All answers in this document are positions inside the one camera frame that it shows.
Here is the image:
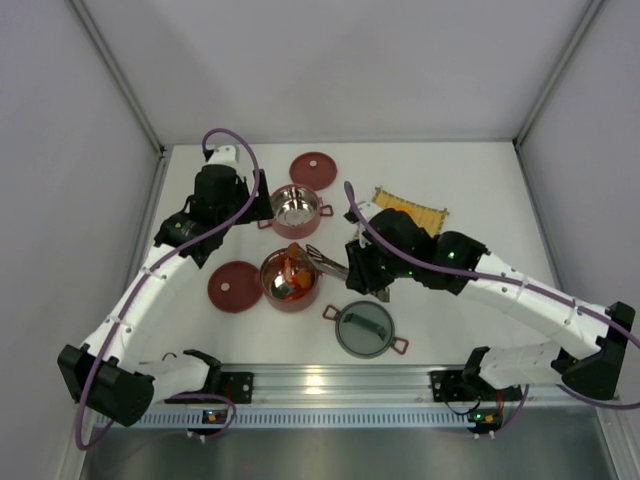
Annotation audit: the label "bamboo tray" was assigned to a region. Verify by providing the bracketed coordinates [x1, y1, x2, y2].
[356, 186, 449, 236]

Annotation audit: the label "toy shrimp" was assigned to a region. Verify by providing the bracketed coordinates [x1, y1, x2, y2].
[283, 256, 296, 286]

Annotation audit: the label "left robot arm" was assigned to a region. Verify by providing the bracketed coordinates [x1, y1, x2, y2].
[57, 161, 273, 426]

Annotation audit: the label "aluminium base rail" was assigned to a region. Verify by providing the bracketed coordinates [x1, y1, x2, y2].
[129, 362, 621, 431]

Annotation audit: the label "dark red lid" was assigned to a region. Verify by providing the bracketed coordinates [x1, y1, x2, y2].
[207, 261, 263, 314]
[289, 152, 338, 191]

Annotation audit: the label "upper pink steel pot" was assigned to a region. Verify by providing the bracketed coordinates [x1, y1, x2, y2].
[257, 184, 334, 240]

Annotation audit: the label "right camera mount white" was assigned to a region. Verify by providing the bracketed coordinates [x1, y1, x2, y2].
[348, 201, 382, 249]

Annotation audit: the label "metal tongs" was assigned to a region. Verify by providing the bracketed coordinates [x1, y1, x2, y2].
[305, 244, 390, 303]

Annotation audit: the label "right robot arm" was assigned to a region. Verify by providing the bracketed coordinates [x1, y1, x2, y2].
[345, 202, 635, 403]

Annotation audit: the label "left camera mount white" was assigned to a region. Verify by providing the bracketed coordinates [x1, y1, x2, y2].
[207, 145, 245, 179]

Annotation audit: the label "lower dark red lid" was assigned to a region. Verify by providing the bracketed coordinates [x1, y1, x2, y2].
[207, 261, 263, 314]

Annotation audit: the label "fried cutlet toy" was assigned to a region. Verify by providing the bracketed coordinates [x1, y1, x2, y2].
[293, 270, 314, 292]

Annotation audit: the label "grey lid with handle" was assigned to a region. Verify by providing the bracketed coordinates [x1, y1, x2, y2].
[322, 301, 409, 360]

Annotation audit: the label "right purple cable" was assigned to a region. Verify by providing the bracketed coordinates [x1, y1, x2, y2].
[343, 180, 640, 441]

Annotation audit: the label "upper dark red lid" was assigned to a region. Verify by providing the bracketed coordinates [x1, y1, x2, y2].
[289, 152, 338, 191]

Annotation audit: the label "red sausage toy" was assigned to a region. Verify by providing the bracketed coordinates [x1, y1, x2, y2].
[286, 242, 307, 262]

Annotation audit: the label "pink steel pot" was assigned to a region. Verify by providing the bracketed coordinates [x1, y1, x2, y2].
[259, 249, 321, 313]
[257, 184, 334, 240]

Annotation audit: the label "lower pink steel pot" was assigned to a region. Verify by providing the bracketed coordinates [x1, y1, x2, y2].
[259, 249, 321, 313]

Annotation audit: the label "camera mount white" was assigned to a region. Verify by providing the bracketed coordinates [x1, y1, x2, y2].
[348, 201, 382, 249]
[207, 145, 245, 179]

